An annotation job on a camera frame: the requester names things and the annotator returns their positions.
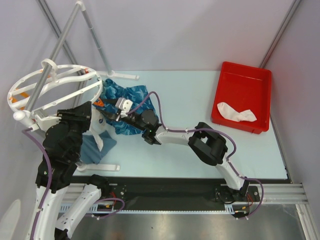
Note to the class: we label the red plastic tray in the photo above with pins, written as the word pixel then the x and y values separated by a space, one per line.
pixel 243 88

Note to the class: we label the grey drying rack frame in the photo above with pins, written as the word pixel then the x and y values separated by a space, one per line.
pixel 26 116

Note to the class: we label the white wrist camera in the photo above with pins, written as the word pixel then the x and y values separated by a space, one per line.
pixel 124 105
pixel 45 121

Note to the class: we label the grey blue sock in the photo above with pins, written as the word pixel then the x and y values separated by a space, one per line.
pixel 90 152

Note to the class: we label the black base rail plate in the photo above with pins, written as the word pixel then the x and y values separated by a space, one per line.
pixel 177 194

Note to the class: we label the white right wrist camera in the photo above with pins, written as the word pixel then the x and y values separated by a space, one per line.
pixel 124 105

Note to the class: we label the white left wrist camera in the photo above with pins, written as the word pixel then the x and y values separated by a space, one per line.
pixel 45 121

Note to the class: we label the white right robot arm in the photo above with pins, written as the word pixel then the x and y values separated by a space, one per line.
pixel 209 145

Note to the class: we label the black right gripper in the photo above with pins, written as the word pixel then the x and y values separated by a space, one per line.
pixel 116 111

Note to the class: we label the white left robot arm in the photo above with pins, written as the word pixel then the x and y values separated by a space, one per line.
pixel 61 150

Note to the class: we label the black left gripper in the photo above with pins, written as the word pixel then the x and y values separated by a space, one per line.
pixel 82 113

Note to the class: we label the blue patterned cloth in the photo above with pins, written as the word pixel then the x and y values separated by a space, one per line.
pixel 111 90

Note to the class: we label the white round clip hanger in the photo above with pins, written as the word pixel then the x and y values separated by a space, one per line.
pixel 59 76

